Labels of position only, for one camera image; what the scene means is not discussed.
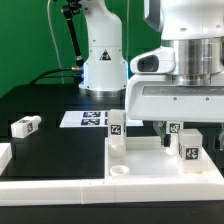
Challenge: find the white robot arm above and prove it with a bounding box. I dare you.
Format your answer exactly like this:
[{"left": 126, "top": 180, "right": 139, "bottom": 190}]
[{"left": 79, "top": 0, "right": 224, "bottom": 137}]

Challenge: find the white marker plate with tags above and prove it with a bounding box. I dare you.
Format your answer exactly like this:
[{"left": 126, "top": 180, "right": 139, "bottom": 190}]
[{"left": 60, "top": 109, "right": 143, "bottom": 128}]

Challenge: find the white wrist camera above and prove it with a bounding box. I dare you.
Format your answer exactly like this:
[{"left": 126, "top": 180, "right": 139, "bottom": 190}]
[{"left": 130, "top": 47, "right": 175, "bottom": 74}]

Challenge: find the white U-shaped fence wall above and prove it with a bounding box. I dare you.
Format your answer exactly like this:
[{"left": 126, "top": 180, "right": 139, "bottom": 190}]
[{"left": 0, "top": 137, "right": 224, "bottom": 206}]

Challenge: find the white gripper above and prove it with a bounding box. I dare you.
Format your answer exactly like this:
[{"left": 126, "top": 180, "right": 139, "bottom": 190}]
[{"left": 125, "top": 75, "right": 224, "bottom": 150}]

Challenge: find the white hanging cable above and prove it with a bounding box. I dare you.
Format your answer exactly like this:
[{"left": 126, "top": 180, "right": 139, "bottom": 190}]
[{"left": 46, "top": 0, "right": 65, "bottom": 84}]

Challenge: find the white square table top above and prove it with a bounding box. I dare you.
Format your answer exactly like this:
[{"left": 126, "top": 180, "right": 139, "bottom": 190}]
[{"left": 105, "top": 137, "right": 219, "bottom": 179}]

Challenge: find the black base cable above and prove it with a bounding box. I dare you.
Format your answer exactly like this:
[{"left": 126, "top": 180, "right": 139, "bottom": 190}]
[{"left": 29, "top": 65, "right": 84, "bottom": 85}]

